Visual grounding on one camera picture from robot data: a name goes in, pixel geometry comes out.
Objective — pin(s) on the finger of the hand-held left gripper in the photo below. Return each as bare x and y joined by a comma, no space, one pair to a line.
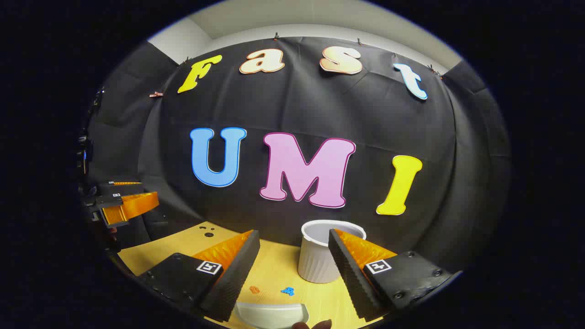
119,188
132,205

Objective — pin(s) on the white ribbed garbage bin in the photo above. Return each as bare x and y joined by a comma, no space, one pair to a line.
315,260

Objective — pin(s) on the blue paper trash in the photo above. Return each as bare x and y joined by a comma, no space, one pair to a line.
288,291

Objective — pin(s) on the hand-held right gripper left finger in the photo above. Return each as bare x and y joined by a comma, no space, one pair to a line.
233,278

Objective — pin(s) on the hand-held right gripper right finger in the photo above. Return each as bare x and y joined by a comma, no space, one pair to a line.
349,278

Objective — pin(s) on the black backdrop cloth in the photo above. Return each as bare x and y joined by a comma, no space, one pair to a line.
320,105

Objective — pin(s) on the wooden desktop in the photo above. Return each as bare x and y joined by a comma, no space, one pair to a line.
274,269

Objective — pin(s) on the white dustpan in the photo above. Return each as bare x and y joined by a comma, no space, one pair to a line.
269,315

